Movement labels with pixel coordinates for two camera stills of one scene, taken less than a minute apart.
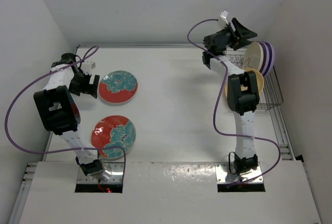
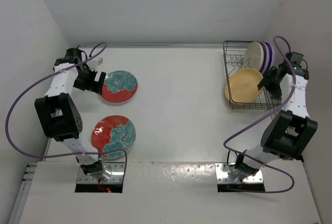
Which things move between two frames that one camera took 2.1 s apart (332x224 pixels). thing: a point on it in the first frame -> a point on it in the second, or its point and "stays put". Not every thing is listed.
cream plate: (253, 56) stays put
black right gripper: (240, 40) -> (276, 93)
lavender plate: (270, 58) stays put
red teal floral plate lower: (113, 131) stays put
